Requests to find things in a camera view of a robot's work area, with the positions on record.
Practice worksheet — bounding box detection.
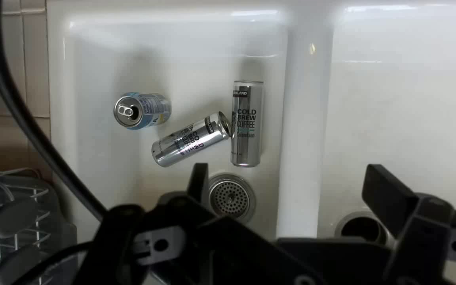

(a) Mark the white double sink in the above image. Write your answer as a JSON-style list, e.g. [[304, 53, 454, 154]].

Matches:
[[45, 0, 456, 285]]

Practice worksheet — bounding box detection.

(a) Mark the blue printed drink can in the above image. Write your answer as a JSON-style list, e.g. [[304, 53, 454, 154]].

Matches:
[[112, 91, 172, 132]]

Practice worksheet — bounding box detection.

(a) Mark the open black sink drain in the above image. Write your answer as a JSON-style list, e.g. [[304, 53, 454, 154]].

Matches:
[[334, 211, 391, 248]]

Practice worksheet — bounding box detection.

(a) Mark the silver drink can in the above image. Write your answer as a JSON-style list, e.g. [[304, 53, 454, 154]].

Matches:
[[229, 80, 266, 168], [150, 111, 234, 170]]

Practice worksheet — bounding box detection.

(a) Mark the grey dish rack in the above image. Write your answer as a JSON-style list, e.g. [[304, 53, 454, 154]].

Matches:
[[0, 167, 79, 285]]

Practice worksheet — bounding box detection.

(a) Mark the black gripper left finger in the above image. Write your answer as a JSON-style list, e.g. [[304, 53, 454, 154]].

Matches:
[[74, 162, 313, 285]]

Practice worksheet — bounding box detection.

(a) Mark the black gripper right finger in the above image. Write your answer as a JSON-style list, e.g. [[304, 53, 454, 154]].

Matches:
[[361, 164, 456, 285]]

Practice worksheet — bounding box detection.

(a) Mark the metal drain strainer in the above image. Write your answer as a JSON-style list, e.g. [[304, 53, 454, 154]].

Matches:
[[205, 173, 258, 224]]

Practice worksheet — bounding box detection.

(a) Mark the thin black cable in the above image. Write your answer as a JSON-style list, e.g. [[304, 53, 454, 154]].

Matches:
[[11, 240, 98, 285]]

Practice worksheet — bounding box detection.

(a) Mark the thick smooth black cable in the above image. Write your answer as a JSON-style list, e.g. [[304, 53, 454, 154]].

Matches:
[[0, 0, 107, 224]]

